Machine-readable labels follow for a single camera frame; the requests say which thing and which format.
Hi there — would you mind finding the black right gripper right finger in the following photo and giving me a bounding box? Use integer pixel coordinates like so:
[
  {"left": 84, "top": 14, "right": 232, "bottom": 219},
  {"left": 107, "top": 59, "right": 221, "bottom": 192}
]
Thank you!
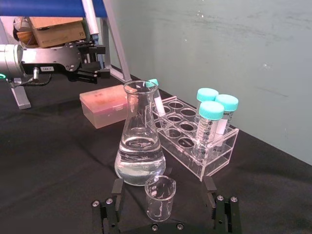
[{"left": 203, "top": 175, "right": 242, "bottom": 234}]

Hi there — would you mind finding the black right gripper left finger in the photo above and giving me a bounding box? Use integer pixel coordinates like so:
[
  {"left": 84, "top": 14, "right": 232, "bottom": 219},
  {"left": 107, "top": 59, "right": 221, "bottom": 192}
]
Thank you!
[{"left": 91, "top": 178, "right": 125, "bottom": 231}]

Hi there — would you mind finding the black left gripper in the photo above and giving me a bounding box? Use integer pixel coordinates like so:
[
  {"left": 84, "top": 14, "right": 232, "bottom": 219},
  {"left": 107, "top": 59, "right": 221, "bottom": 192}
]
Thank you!
[{"left": 20, "top": 40, "right": 111, "bottom": 85}]

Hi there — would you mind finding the clear acrylic tube rack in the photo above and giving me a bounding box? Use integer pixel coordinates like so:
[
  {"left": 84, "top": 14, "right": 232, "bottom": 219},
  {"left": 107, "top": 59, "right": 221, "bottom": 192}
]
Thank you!
[{"left": 145, "top": 96, "right": 240, "bottom": 182}]

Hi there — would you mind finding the glass conical flask with water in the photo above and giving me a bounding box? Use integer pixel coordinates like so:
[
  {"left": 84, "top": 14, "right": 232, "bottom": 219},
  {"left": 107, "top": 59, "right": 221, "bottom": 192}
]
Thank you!
[{"left": 114, "top": 80, "right": 167, "bottom": 187}]

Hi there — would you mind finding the small clear glass beaker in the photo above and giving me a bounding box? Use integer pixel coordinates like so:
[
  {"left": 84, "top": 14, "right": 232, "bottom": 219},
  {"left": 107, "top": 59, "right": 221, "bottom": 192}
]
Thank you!
[{"left": 144, "top": 175, "right": 177, "bottom": 222}]

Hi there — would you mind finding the brown cardboard box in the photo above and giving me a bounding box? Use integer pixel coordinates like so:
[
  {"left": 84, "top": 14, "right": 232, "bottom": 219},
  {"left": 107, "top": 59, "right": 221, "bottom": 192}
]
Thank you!
[{"left": 28, "top": 17, "right": 86, "bottom": 49}]

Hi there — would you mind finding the silver metal cylinder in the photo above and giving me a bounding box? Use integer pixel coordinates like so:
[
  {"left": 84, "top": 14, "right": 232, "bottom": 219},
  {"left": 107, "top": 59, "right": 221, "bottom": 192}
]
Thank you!
[{"left": 81, "top": 0, "right": 100, "bottom": 36}]

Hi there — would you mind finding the translucent pink plastic box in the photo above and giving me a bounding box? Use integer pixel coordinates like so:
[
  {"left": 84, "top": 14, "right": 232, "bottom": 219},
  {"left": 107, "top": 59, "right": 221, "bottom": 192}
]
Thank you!
[{"left": 79, "top": 84, "right": 130, "bottom": 130}]

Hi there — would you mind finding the black table cloth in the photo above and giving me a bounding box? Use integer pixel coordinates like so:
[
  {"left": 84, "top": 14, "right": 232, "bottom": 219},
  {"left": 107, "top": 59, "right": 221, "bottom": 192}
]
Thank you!
[{"left": 0, "top": 62, "right": 312, "bottom": 234}]

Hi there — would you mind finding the teal-capped plastic tube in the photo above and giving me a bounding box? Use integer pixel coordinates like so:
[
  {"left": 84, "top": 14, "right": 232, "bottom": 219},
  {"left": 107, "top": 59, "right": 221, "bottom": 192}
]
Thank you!
[
  {"left": 145, "top": 78, "right": 167, "bottom": 117},
  {"left": 193, "top": 100, "right": 225, "bottom": 162},
  {"left": 194, "top": 88, "right": 219, "bottom": 125},
  {"left": 214, "top": 94, "right": 239, "bottom": 150}
]

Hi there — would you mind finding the grey metal frame leg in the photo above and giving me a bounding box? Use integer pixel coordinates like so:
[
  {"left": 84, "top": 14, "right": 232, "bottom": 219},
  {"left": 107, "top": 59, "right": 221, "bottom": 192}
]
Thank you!
[{"left": 101, "top": 0, "right": 134, "bottom": 82}]

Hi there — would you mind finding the thin dark gripper cable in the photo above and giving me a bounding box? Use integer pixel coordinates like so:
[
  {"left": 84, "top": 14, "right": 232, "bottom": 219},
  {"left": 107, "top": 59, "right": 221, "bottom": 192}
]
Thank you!
[{"left": 6, "top": 68, "right": 52, "bottom": 87}]

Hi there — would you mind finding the blue frame panel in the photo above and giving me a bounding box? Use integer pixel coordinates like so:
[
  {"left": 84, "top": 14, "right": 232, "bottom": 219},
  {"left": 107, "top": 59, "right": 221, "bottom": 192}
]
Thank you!
[{"left": 0, "top": 0, "right": 108, "bottom": 18}]

